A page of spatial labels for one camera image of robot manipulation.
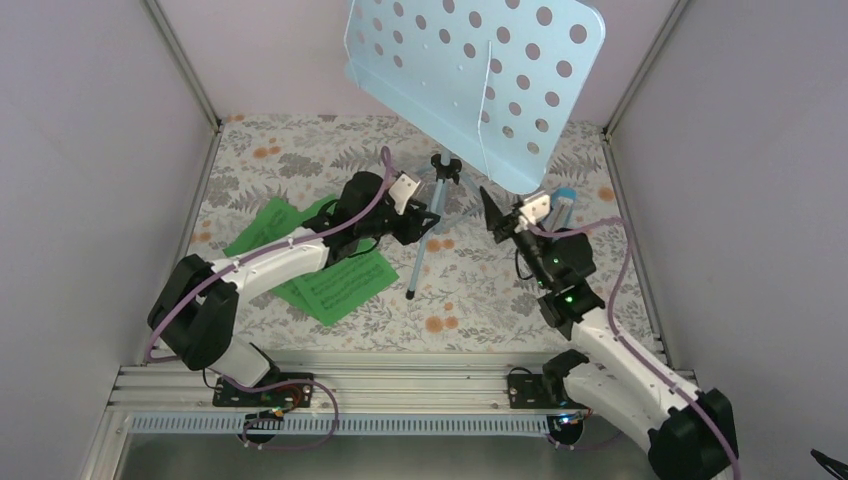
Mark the green sheet music page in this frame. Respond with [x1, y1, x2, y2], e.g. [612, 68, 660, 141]
[223, 195, 336, 319]
[293, 251, 399, 327]

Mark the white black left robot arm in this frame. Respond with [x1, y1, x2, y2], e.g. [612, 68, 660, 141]
[147, 172, 440, 405]

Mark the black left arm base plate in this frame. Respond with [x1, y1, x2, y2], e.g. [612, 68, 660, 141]
[212, 379, 314, 417]

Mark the slotted grey cable duct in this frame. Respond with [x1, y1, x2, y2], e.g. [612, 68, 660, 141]
[126, 412, 549, 437]

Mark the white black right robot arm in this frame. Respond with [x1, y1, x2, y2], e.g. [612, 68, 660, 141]
[480, 190, 742, 479]

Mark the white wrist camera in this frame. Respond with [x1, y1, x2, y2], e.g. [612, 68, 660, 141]
[514, 191, 551, 233]
[388, 172, 421, 215]

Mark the light blue music stand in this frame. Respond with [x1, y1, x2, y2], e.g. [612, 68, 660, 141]
[344, 0, 607, 301]

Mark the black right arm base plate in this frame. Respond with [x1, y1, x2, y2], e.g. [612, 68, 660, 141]
[506, 371, 588, 411]

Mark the floral patterned table mat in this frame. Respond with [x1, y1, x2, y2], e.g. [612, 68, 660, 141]
[165, 113, 657, 354]

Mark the aluminium mounting rail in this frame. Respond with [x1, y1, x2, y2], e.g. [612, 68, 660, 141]
[107, 350, 553, 414]

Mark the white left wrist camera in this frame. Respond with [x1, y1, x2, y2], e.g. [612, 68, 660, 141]
[388, 172, 421, 215]

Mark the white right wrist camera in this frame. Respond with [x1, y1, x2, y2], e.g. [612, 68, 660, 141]
[514, 191, 551, 233]

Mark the blue metronome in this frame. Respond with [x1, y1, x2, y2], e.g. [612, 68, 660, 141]
[544, 187, 577, 231]

